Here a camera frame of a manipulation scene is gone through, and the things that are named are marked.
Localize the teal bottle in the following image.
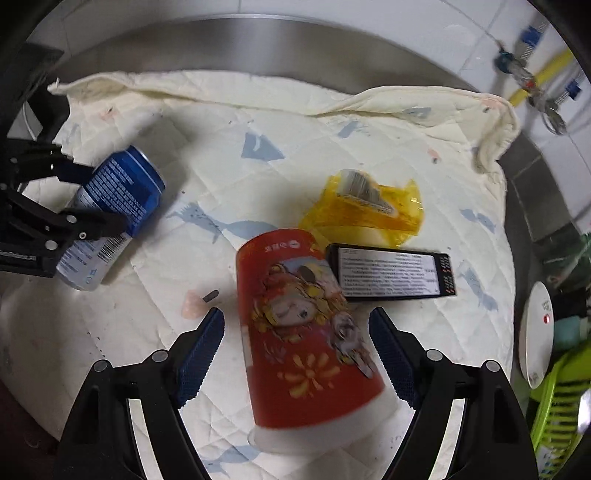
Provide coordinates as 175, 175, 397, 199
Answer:
554, 316, 587, 349

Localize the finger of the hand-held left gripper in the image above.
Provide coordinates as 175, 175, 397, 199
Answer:
4, 137, 97, 186
4, 185, 129, 250

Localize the blue white drink can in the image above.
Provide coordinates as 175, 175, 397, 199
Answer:
55, 145, 167, 291

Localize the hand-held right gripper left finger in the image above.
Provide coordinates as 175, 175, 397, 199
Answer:
53, 307, 226, 480

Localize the white plate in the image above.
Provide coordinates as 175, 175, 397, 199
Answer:
517, 281, 555, 388

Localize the black printed carton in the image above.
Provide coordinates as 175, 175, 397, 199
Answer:
325, 243, 459, 303

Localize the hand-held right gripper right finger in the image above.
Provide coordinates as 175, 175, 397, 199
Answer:
368, 307, 539, 480

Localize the yellow plastic wrapper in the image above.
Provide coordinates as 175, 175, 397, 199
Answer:
298, 168, 426, 247

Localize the green dish rack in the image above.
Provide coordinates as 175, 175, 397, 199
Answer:
529, 344, 591, 480

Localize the red printed paper cup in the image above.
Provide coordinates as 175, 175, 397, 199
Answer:
235, 228, 389, 450

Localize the cream quilted cloth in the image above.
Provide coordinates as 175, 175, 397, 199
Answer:
0, 69, 520, 480

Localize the dark green utensil holder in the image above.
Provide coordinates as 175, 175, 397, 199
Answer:
540, 231, 591, 296

